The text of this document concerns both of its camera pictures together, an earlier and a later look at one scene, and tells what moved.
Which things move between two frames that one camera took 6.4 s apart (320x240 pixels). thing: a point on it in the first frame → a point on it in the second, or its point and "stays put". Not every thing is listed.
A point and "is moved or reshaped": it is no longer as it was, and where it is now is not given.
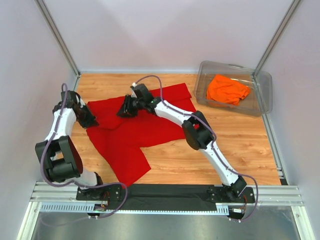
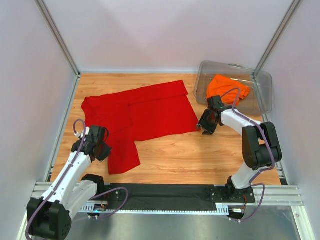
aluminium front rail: x=66 y=192 stays put
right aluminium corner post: x=277 y=35 stays put
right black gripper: x=126 y=109 → x=208 y=130
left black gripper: x=90 y=122 → x=106 y=153
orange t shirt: x=224 y=89 stays put
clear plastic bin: x=258 y=101 stays put
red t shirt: x=119 y=141 is moved or reshaped
